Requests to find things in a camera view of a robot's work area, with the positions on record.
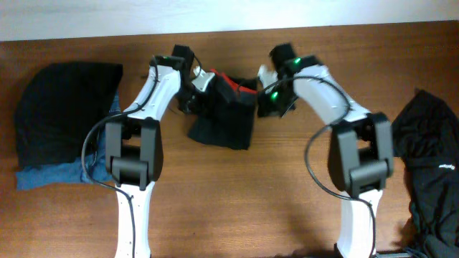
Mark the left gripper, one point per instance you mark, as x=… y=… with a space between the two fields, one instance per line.
x=193 y=101

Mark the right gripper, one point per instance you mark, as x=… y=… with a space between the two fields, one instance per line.
x=267 y=107

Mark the black leggings red-grey waistband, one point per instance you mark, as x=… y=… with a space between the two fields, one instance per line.
x=227 y=117

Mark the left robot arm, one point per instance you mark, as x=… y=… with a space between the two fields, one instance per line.
x=133 y=146

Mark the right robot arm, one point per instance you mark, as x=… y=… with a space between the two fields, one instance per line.
x=360 y=155

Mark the folded blue jeans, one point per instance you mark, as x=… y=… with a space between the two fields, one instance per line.
x=71 y=172

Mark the folded black garment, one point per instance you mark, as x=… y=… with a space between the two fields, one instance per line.
x=100 y=78

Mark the black shirt with logo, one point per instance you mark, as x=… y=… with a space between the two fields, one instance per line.
x=425 y=136

